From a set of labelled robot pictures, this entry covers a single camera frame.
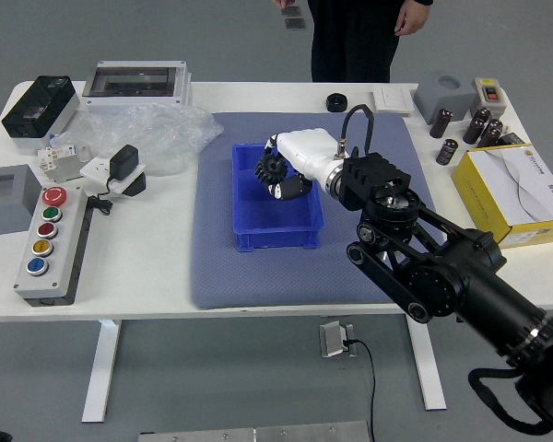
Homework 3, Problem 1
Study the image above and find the person's left hand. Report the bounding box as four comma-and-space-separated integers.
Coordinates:
394, 0, 432, 37

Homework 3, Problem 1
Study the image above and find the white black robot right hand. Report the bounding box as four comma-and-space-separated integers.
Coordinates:
263, 129, 347, 202

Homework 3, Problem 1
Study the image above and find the big black gear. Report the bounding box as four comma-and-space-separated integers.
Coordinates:
253, 152, 289, 186

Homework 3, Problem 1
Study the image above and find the blue plastic box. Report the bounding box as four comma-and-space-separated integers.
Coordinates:
231, 142, 326, 253

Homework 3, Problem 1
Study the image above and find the black hex nut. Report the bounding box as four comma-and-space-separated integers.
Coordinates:
325, 92, 349, 113

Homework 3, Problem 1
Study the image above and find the grey distribution box clear window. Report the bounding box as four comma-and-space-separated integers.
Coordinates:
81, 59, 194, 115

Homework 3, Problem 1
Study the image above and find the silver floor socket box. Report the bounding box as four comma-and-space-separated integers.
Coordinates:
319, 320, 359, 359

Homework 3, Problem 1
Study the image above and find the grey five-button control box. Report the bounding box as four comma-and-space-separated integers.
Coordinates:
12, 185, 93, 308

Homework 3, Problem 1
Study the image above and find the yellow white cardboard box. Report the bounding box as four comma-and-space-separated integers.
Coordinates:
451, 143, 553, 250

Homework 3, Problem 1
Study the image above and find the person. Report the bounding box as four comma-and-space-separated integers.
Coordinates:
271, 0, 433, 84

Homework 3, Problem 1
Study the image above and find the grey block with round hole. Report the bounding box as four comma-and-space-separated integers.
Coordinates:
413, 74, 477, 125

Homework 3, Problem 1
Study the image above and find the white table leg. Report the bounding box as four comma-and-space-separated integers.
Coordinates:
81, 320, 123, 424
405, 312, 448, 412

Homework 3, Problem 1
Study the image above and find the grey-blue textured mat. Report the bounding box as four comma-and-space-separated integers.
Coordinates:
189, 111, 456, 310

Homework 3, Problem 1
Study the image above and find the clear plastic bag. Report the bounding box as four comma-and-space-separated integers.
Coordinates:
50, 101, 225, 178

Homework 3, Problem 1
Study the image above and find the black socket base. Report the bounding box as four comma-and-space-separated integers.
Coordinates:
119, 172, 147, 199

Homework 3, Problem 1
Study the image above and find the black power adapter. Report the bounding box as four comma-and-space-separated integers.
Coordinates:
108, 144, 140, 181

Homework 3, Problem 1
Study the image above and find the grey block with square hole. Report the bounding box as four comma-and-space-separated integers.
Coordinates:
0, 164, 44, 237

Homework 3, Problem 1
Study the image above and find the white circuit breaker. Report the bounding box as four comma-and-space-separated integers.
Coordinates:
36, 143, 92, 181

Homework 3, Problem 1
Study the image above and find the grey metal plate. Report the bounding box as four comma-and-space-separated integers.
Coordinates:
137, 420, 371, 442

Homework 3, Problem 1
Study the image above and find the white wall switch panel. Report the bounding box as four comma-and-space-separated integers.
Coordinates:
372, 86, 416, 115

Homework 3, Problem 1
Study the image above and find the grey switch box red button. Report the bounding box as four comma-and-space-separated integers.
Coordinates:
469, 76, 509, 119

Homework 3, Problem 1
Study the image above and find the black adapter cord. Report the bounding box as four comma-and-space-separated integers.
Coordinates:
86, 177, 115, 215

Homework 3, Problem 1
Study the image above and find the black floor cable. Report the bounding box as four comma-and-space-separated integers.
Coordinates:
343, 338, 378, 442

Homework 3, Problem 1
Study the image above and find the black-lidded enclosure box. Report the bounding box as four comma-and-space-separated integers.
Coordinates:
1, 75, 81, 151

